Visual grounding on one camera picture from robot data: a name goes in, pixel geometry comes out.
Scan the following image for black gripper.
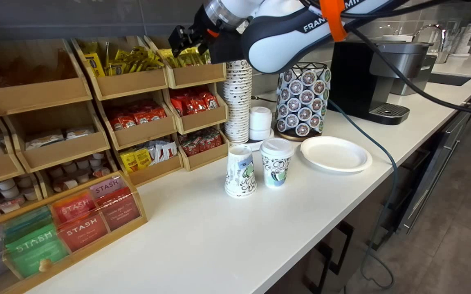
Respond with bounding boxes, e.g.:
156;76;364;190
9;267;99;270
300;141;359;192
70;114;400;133
168;6;218;56

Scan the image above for pile of yellow sachets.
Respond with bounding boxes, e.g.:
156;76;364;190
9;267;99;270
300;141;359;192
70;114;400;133
158;45;215;69
78;40;166;78

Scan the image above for pile of red sachets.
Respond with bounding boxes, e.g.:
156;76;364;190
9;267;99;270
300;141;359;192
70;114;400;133
168;87;220;117
179;127;225;158
107;101;169;132

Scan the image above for white round plate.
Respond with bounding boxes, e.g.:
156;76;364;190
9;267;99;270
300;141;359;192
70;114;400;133
297;133;374;176

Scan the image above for narrow wooden tiered rack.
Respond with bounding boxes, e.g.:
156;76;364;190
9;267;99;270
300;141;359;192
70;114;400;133
70;34;186;187
143;32;230;171

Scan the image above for tall stack of paper cups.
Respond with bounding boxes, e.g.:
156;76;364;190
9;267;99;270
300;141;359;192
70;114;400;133
222;56;254;145

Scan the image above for stack of white cup lids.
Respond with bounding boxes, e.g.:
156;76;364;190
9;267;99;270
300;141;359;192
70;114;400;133
246;104;274;143

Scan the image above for yellow and white packets pile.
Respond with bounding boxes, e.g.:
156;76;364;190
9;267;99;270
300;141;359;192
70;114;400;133
117;138;179;176

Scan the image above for K-cup pod carousel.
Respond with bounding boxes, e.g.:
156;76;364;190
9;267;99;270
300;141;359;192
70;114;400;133
272;60;333;140

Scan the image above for patterned paper cup without lid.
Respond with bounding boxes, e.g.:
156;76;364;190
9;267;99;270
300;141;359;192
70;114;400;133
222;143;259;200

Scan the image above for patterned paper cup with lid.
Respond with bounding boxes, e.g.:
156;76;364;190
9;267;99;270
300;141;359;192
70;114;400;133
258;136;295;190

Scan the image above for pile of white packets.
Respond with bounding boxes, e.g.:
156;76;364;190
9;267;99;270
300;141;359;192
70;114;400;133
22;125;96;151

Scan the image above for pile of creamer cups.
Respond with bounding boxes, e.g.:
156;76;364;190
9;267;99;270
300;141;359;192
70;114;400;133
0;176;39;223
45;151;112;194

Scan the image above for black silver Keurig coffee maker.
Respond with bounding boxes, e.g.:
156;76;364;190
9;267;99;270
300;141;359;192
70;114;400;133
326;38;431;125

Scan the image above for red Stash tea packets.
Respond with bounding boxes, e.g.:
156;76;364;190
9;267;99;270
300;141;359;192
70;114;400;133
50;174;142;252

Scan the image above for wooden tea box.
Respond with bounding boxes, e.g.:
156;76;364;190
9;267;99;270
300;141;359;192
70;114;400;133
0;171;148;294

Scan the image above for green Stash tea packets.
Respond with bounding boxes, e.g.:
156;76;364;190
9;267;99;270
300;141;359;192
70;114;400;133
1;205;71;279

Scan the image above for clear glassware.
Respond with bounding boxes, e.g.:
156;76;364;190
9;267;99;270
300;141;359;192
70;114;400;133
413;14;471;56

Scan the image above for counter sink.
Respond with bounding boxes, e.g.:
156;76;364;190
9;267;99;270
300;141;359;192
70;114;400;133
426;71;471;87

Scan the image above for stainless steel drawer front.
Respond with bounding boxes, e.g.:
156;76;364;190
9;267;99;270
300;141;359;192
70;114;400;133
395;102;471;236

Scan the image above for orange strap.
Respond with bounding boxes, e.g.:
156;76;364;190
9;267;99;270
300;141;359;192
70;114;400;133
318;0;349;43

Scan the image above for green power cable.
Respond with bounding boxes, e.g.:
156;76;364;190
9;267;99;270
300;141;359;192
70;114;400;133
325;97;398;292

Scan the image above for black cabinet handle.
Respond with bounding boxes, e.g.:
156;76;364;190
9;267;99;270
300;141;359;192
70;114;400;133
328;218;356;274
303;239;336;294

